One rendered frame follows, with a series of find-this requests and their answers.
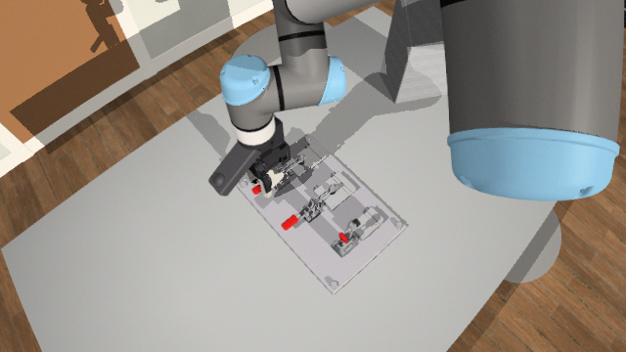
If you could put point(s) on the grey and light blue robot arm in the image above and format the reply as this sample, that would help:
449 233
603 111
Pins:
534 88

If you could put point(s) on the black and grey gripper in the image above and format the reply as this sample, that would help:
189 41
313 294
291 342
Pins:
278 148

